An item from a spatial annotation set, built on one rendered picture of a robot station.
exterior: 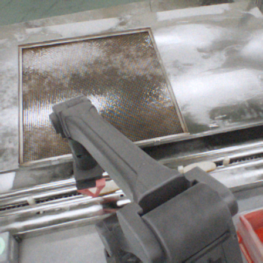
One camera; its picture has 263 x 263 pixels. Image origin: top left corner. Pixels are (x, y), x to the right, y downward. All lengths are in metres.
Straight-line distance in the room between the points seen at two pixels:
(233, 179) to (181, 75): 0.41
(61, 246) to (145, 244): 0.57
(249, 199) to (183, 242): 0.64
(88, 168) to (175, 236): 0.46
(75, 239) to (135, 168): 0.51
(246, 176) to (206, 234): 0.61
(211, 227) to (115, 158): 0.16
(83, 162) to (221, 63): 0.66
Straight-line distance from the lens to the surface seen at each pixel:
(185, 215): 0.30
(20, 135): 0.99
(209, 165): 0.91
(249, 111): 1.04
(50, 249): 0.86
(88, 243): 0.85
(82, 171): 0.73
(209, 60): 1.16
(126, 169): 0.38
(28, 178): 0.99
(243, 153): 0.98
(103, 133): 0.46
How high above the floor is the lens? 1.59
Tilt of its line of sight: 47 degrees down
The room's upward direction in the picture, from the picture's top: 2 degrees counter-clockwise
